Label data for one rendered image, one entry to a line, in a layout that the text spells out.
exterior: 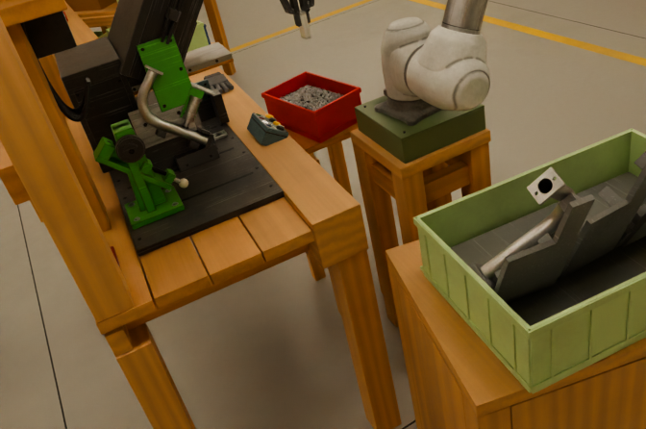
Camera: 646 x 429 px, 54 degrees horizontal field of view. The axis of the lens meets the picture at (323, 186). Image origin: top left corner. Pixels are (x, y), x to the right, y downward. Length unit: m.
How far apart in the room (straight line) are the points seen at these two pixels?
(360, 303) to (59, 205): 0.86
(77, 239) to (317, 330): 1.37
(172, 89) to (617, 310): 1.37
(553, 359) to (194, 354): 1.73
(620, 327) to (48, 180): 1.15
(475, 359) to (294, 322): 1.40
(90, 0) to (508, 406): 4.47
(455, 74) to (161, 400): 1.12
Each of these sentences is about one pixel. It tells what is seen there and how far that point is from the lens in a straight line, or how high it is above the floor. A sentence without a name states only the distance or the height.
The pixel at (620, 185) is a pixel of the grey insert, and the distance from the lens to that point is 1.73.
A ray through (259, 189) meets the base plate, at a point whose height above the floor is 0.90.
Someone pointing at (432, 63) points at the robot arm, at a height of 1.16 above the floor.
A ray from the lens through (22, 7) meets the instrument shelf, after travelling 1.58.
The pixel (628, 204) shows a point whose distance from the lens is 1.34.
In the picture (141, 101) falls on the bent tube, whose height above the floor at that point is 1.13.
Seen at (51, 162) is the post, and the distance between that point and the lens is 1.37.
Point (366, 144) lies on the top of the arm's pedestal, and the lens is 1.99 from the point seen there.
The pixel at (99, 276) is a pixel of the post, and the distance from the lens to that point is 1.51.
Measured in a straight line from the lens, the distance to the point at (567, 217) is 1.17.
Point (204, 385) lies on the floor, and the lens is 2.57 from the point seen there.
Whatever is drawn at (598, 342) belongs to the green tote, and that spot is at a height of 0.84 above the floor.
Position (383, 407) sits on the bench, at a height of 0.12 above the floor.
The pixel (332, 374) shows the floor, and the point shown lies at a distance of 2.44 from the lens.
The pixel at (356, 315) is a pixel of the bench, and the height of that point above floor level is 0.54.
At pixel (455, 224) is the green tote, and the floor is 0.90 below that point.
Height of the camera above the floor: 1.81
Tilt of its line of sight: 32 degrees down
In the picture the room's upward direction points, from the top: 13 degrees counter-clockwise
